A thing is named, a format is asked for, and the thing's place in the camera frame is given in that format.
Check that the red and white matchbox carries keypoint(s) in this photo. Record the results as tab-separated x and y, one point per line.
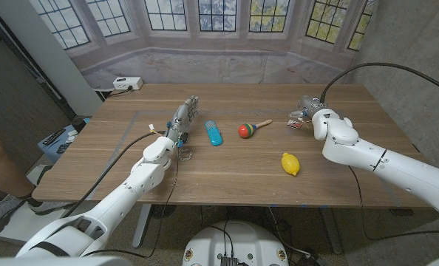
294	125

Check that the black remote control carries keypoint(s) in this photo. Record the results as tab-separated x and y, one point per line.
54	136

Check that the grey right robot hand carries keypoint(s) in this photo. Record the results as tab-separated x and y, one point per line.
308	107

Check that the printed window backdrop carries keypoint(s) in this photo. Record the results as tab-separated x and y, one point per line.
212	63

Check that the white power strip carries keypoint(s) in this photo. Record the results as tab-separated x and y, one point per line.
127	83

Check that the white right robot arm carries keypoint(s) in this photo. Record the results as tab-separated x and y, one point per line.
389	166

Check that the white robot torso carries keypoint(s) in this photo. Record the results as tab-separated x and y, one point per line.
238	244

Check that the yellow toy lemon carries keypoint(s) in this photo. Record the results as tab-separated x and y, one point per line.
290	164

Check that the grey table leg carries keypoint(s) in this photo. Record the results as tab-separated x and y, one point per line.
331	231
142	225

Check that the blue toy phone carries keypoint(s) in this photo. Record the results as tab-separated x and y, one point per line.
214	134

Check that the blue storage bin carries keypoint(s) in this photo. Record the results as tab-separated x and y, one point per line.
55	147

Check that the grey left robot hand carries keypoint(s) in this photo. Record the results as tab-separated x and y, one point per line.
182	120

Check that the colourful wooden maraca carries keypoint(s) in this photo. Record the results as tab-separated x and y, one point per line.
246	131

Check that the person's bare leg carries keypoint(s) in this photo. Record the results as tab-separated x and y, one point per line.
1	166

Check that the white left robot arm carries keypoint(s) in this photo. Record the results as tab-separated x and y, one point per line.
116	203

